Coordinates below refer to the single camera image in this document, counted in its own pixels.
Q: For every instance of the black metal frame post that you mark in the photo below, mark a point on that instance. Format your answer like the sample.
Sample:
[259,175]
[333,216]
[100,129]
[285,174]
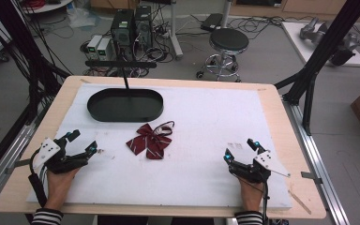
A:
[22,53]
[318,59]

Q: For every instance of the black computer tower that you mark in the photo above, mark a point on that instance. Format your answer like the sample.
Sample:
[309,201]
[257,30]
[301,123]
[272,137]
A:
[144,26]
[123,29]

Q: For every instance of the dark red striped bow tie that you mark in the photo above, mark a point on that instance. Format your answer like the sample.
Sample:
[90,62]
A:
[151,139]

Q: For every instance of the aluminium rail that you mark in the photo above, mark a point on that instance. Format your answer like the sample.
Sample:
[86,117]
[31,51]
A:
[317,162]
[6,162]

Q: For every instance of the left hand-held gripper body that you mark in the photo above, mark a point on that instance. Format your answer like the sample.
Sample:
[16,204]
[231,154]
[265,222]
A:
[63,159]

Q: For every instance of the black T-shaped stand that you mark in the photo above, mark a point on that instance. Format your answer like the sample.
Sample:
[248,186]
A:
[123,67]

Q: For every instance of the white power supply unit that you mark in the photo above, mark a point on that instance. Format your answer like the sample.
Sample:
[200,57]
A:
[93,47]
[103,49]

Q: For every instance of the black flat box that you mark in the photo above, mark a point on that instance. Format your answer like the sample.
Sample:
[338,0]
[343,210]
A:
[212,22]

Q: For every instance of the black oval tray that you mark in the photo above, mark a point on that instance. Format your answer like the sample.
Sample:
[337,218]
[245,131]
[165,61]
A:
[125,105]

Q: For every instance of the black round stool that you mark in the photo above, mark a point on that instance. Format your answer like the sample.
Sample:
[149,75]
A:
[226,53]

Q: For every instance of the grey desk leg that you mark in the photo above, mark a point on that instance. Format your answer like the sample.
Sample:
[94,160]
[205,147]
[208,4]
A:
[175,29]

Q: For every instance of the white foam mat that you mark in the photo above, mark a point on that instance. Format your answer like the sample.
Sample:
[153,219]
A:
[181,150]

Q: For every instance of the person's right hand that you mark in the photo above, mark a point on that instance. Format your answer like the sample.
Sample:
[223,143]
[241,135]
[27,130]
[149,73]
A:
[250,195]

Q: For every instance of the person's left hand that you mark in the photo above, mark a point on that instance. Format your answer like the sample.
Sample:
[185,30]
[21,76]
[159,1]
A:
[58,187]

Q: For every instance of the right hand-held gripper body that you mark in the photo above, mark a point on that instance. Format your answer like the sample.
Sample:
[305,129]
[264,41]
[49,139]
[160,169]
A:
[258,167]

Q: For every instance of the white floor board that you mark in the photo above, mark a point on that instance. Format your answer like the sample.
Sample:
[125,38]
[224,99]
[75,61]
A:
[322,43]

